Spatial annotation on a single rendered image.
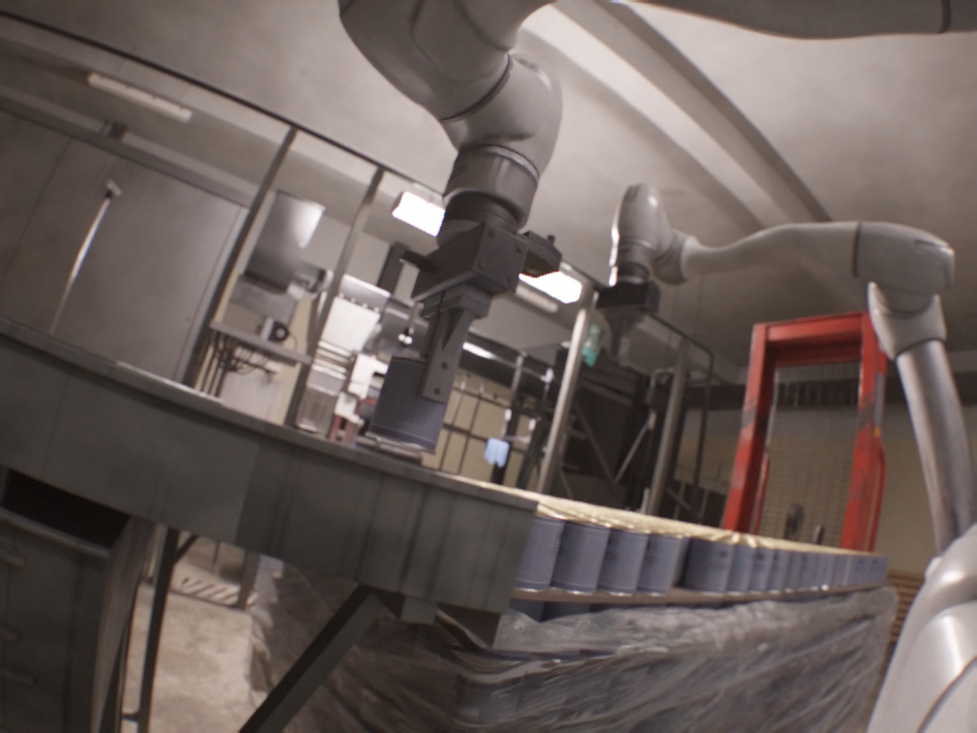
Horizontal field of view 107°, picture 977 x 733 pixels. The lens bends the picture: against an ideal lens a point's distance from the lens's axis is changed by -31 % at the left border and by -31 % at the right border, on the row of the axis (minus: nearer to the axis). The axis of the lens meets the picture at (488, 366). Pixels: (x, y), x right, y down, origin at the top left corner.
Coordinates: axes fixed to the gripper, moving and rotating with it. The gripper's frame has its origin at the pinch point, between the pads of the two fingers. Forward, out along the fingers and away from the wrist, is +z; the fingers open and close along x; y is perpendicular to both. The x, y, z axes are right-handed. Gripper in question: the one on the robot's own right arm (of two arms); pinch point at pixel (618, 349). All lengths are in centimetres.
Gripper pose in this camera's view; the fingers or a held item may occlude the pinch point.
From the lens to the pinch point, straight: 104.3
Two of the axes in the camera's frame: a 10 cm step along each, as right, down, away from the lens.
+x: 6.5, 0.0, -7.6
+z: -2.3, 9.5, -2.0
